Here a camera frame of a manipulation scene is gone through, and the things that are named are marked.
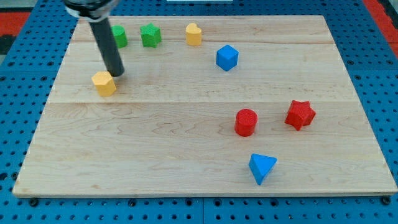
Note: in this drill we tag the silver black robot arm end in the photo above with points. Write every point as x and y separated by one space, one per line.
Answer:
91 10

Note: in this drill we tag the green star block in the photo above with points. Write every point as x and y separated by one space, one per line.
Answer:
150 35

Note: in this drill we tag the yellow hexagon block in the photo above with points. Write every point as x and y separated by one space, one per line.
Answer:
104 83

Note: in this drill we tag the red star block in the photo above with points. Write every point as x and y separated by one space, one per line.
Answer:
300 113

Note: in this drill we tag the light wooden board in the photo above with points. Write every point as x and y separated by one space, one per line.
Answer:
168 129

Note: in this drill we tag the red cylinder block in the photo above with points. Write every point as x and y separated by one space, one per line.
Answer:
245 122

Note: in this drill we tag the blue cube block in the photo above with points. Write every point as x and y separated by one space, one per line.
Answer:
227 57

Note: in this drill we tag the yellow heart block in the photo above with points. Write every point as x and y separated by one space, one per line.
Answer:
193 34

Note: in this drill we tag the blue triangle block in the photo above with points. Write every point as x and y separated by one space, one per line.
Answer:
260 166

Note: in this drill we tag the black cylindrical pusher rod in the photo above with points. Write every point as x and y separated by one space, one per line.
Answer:
107 47

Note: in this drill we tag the green cylinder block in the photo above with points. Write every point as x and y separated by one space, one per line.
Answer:
119 36

